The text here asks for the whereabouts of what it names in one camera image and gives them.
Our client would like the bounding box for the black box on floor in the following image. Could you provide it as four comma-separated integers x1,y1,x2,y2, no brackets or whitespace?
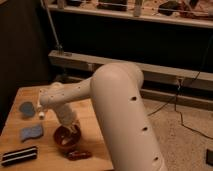
206,149,213,166

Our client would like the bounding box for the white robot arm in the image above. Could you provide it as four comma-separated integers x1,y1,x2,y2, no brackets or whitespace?
39,62,168,171

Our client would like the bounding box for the black power cable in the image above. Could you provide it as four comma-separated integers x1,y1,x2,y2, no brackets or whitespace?
146,33,213,141

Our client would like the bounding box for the blue round lid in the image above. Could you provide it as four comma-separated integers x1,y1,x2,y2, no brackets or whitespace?
19,101,35,117

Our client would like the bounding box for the cluttered wooden shelf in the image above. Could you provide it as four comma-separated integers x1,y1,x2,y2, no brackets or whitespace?
43,0,213,29

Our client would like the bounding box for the black white striped block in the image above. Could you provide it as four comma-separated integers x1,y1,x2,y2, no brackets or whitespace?
1,146,38,167

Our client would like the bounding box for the blue sponge cloth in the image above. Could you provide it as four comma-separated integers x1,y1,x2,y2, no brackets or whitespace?
20,124,44,142

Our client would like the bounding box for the metal rod stand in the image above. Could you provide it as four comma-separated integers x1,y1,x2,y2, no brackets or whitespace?
42,0,64,54

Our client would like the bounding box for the white tube with label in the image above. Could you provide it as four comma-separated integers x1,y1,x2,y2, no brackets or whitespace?
36,98,45,120

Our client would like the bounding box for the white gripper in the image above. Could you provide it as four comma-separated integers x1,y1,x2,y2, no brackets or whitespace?
53,104,78,130

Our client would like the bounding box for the orange ceramic bowl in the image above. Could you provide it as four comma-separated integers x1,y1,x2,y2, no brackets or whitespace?
53,125,81,153

